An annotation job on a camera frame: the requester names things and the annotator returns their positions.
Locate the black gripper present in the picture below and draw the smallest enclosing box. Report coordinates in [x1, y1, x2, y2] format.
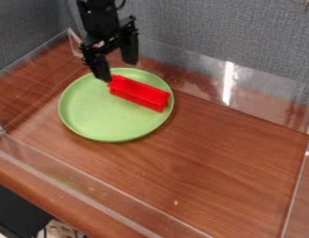
[77, 0, 138, 83]

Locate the red plastic block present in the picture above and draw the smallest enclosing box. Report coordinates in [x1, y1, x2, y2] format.
[107, 74, 172, 112]

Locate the green round plate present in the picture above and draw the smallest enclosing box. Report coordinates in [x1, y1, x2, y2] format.
[58, 67, 174, 142]

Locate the white power strip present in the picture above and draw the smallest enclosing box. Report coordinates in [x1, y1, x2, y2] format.
[46, 219, 86, 238]

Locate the clear acrylic corner bracket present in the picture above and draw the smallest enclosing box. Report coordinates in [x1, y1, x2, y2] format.
[67, 28, 82, 58]

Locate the clear acrylic enclosure wall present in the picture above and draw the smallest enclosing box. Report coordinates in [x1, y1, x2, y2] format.
[0, 31, 309, 238]

